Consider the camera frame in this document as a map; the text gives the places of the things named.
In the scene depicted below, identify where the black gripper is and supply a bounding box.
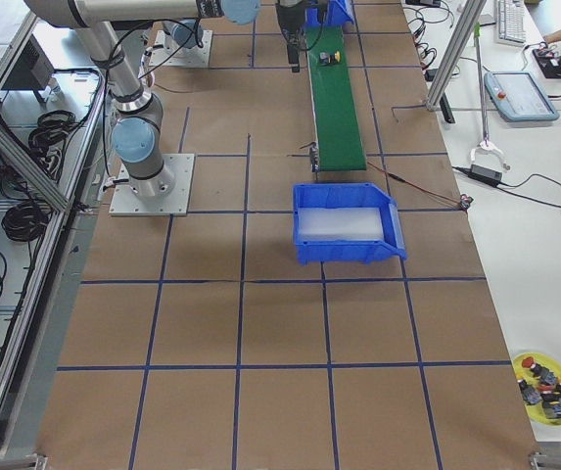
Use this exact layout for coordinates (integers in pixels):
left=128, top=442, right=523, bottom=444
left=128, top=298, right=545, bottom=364
left=275, top=0, right=308, bottom=73

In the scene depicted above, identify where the yellow push button switch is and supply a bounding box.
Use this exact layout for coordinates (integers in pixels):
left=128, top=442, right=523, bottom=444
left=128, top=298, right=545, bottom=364
left=318, top=50, right=342, bottom=67

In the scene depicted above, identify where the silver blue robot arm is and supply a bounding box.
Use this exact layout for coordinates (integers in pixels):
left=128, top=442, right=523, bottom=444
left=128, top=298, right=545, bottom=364
left=26, top=1, right=260, bottom=200

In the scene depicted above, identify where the yellow plate of buttons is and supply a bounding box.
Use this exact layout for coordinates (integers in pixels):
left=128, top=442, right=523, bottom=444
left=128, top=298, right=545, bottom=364
left=512, top=352, right=561, bottom=426

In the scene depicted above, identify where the blue plastic bin far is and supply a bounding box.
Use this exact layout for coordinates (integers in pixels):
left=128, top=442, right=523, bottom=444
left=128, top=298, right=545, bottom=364
left=306, top=0, right=354, bottom=27

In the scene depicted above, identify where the blue plastic bin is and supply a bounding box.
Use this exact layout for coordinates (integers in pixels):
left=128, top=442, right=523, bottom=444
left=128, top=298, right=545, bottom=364
left=293, top=183, right=407, bottom=264
left=306, top=0, right=354, bottom=27

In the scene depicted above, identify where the green conveyor belt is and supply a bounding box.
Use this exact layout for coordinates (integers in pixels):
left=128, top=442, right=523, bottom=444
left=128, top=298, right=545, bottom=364
left=306, top=26, right=366, bottom=172

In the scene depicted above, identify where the blue plastic bin near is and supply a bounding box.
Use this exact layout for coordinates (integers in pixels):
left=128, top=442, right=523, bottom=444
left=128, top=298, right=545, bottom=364
left=293, top=183, right=407, bottom=264

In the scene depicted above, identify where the reacher grabber tool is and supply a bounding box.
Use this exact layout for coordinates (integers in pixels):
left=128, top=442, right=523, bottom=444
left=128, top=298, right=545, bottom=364
left=470, top=23, right=510, bottom=171

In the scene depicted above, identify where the white keyboard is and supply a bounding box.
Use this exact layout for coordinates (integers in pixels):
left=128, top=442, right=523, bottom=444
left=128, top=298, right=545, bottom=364
left=494, top=0, right=527, bottom=46

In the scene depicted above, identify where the blue teach pendant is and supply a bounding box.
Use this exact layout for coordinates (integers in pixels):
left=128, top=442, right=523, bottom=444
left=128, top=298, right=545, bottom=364
left=484, top=71, right=560, bottom=122

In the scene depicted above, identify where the black power adapter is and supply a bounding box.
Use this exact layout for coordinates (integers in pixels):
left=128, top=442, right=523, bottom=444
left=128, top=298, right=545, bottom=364
left=469, top=164, right=502, bottom=187

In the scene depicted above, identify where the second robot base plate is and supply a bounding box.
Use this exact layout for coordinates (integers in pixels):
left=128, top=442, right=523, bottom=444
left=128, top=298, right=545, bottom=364
left=147, top=30, right=212, bottom=69

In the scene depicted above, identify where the black handle bar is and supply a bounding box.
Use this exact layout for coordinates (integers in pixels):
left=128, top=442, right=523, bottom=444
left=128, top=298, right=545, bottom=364
left=439, top=93, right=456, bottom=124

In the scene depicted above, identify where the aluminium frame post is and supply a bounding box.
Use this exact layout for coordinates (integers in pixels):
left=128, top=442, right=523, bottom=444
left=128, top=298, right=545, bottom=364
left=426, top=0, right=486, bottom=111

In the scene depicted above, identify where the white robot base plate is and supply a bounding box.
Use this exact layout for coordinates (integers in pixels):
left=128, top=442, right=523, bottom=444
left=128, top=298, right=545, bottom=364
left=109, top=154, right=195, bottom=216

